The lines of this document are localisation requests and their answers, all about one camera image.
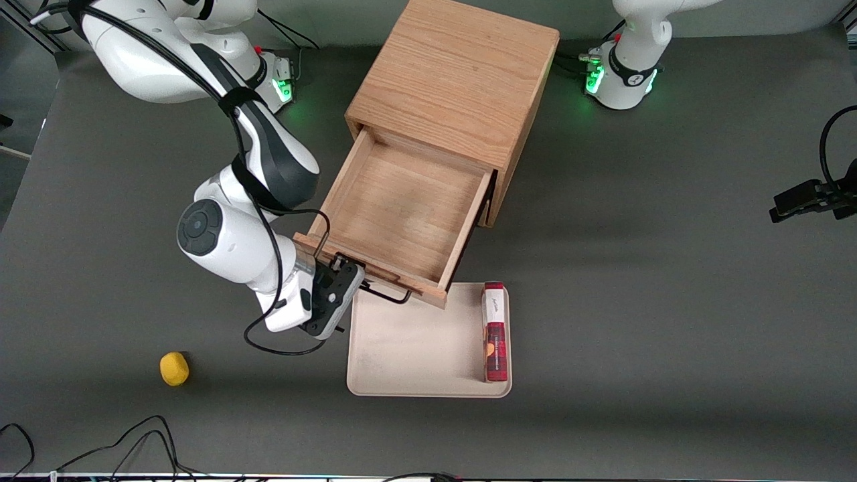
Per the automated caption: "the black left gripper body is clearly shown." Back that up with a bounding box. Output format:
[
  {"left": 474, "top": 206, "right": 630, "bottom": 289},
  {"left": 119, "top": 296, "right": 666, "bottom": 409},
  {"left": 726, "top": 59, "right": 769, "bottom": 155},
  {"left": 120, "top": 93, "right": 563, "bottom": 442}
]
[{"left": 830, "top": 157, "right": 857, "bottom": 222}]

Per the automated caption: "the black metal drawer handle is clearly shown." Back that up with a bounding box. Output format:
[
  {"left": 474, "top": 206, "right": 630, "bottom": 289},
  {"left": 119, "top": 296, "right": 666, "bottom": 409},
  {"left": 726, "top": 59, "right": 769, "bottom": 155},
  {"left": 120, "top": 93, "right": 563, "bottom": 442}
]
[{"left": 358, "top": 281, "right": 414, "bottom": 305}]

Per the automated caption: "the wooden drawer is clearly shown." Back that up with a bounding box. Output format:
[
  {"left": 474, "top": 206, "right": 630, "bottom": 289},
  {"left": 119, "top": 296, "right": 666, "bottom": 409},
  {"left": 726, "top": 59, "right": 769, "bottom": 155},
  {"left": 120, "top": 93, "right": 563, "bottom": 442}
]
[{"left": 293, "top": 127, "right": 497, "bottom": 310}]

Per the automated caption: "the wooden drawer cabinet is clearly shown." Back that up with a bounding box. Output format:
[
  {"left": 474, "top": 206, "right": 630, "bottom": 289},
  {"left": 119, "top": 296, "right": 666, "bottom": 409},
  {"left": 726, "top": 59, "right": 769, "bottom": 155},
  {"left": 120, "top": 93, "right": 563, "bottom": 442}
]
[{"left": 344, "top": 0, "right": 561, "bottom": 228}]

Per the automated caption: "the beige plastic tray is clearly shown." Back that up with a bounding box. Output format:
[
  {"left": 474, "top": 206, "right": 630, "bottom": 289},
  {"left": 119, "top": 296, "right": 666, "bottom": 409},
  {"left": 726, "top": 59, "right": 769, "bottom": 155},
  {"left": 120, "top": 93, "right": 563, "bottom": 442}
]
[{"left": 346, "top": 281, "right": 513, "bottom": 399}]

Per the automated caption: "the red tartan cookie box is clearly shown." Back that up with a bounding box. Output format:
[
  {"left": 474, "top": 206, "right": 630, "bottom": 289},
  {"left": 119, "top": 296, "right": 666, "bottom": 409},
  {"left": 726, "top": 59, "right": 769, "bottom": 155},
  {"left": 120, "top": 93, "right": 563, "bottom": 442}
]
[{"left": 482, "top": 282, "right": 509, "bottom": 383}]

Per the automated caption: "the small yellow toy lemon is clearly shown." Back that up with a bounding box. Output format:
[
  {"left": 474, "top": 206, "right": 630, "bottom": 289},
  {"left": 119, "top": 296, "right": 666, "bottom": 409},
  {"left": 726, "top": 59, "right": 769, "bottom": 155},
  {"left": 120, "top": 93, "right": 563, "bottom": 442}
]
[{"left": 159, "top": 351, "right": 190, "bottom": 387}]

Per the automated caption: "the black looped cable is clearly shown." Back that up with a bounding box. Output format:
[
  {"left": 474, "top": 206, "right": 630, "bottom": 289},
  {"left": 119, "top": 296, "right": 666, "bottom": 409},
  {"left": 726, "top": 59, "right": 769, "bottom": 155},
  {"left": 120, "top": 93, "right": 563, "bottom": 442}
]
[{"left": 820, "top": 105, "right": 857, "bottom": 191}]

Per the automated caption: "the black floor cable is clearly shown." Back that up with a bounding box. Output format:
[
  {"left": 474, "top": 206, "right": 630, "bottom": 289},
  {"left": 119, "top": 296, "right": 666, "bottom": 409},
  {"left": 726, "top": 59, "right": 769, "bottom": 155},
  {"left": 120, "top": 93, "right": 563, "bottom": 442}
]
[
  {"left": 0, "top": 423, "right": 35, "bottom": 480},
  {"left": 52, "top": 415, "right": 208, "bottom": 481},
  {"left": 380, "top": 472, "right": 473, "bottom": 482}
]

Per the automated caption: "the black base cable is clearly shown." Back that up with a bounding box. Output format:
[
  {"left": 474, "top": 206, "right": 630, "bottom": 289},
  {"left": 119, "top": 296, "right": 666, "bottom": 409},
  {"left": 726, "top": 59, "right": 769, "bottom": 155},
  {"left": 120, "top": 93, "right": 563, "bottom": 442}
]
[
  {"left": 256, "top": 8, "right": 321, "bottom": 53},
  {"left": 552, "top": 19, "right": 628, "bottom": 76}
]

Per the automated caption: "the black metal frame rail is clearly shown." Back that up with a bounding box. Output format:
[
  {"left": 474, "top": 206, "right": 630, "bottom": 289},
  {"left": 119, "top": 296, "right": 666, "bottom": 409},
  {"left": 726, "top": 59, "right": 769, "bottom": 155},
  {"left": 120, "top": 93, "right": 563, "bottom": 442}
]
[{"left": 0, "top": 0, "right": 71, "bottom": 56}]

